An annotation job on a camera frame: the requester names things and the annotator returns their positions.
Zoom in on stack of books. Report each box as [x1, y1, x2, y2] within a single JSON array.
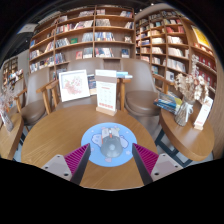
[[153, 90, 184, 115]]

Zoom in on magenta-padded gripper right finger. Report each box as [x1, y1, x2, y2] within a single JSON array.
[[131, 143, 184, 186]]

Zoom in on curved wooden bookshelf unit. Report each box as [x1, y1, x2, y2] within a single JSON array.
[[134, 9, 221, 98]]

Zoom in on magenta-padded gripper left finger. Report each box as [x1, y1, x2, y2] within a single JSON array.
[[40, 143, 92, 186]]

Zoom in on round blue mouse pad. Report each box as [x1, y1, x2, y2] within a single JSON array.
[[80, 122, 138, 168]]

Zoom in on white card sign wooden stand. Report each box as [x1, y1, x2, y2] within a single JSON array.
[[94, 69, 118, 117]]

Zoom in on glass vase beige dried flowers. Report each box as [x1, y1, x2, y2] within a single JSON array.
[[173, 54, 210, 128]]

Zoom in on grey computer mouse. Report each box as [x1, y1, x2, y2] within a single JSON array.
[[100, 127, 122, 159]]

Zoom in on white framed floral picture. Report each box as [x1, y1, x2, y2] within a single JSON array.
[[58, 69, 91, 103]]

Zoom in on round wooden side table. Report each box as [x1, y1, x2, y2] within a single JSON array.
[[159, 103, 216, 164], [0, 112, 25, 161]]

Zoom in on beige padded wooden armchair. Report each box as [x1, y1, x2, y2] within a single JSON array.
[[119, 58, 174, 119], [14, 66, 61, 128], [41, 57, 124, 113]]

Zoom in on small white table sign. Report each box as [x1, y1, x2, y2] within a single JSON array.
[[193, 96, 214, 131]]

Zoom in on dark cover book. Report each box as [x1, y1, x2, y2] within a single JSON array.
[[87, 73, 98, 96]]

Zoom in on distant wooden bookshelf unit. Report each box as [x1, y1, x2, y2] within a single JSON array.
[[1, 56, 26, 89]]

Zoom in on light blue book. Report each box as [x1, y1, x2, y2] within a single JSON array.
[[116, 71, 134, 80]]

